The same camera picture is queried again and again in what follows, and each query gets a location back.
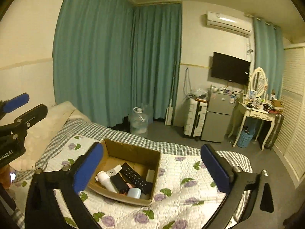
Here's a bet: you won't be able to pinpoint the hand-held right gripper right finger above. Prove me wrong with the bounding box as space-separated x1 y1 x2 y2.
201 144 274 229

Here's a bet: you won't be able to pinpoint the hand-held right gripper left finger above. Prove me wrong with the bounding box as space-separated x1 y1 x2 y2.
25 142 104 229

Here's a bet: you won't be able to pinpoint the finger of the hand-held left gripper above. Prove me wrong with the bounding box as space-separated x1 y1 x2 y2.
0 104 48 137
0 93 30 119

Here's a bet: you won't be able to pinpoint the white insulated bottle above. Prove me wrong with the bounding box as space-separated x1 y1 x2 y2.
95 171 120 193

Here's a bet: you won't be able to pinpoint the white charger block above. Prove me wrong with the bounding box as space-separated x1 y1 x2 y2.
106 164 122 177

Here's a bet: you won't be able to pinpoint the black rectangular case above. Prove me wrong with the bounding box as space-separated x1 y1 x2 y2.
110 173 128 193

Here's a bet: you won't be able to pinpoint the black remote control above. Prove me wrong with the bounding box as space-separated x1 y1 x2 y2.
119 163 153 195

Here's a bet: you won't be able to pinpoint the light blue case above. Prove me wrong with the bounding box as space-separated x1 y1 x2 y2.
127 188 142 199

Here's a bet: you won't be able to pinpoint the person's left hand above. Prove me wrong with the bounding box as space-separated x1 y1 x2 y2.
0 166 12 189

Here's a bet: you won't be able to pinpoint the blue plastic basket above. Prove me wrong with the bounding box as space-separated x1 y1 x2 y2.
237 126 255 148

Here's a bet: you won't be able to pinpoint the white floral quilt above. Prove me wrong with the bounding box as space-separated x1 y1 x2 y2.
10 135 253 229

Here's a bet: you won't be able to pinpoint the silver small fridge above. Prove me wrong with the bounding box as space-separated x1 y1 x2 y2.
200 89 236 144

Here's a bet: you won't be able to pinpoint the white hard suitcase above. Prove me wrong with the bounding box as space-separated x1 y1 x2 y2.
183 98 208 141

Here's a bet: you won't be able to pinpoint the dark cloth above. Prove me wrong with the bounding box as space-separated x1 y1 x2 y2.
108 116 131 132

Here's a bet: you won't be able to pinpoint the grey checked bedsheet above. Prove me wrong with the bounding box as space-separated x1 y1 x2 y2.
12 119 253 229

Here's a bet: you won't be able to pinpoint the white dressing table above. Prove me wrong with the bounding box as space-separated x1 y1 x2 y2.
229 100 277 148

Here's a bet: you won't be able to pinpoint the clear water jug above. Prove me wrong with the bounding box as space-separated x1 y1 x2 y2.
129 107 149 134

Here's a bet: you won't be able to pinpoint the dark hard suitcase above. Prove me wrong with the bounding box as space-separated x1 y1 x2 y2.
264 113 284 150

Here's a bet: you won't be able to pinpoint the clear plastic bag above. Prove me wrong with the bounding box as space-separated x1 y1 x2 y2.
191 87 209 99

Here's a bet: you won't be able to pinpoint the white mop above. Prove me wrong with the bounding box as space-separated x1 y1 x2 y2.
165 61 178 126

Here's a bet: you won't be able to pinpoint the green curtain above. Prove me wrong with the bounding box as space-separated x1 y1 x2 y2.
131 3 183 122
53 0 136 127
253 17 285 101

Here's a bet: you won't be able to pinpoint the white louvered wardrobe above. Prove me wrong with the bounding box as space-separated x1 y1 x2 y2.
273 44 305 186

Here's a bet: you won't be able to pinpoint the oval white vanity mirror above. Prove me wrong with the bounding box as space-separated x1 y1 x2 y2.
249 67 267 98

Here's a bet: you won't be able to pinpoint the white air conditioner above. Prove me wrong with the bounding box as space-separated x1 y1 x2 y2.
206 11 252 38

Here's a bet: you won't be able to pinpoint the hanging wall cables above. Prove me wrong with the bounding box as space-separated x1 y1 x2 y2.
183 67 193 98

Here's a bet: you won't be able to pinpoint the black wall television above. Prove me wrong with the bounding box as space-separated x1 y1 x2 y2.
211 52 251 85

